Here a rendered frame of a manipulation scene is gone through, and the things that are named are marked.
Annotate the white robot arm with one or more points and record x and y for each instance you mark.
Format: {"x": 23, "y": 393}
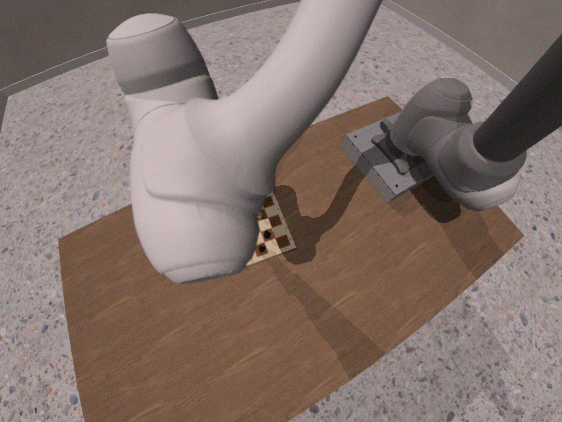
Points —
{"x": 200, "y": 173}

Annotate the checkered chessboard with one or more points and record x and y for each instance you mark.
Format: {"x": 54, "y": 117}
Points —
{"x": 272, "y": 221}

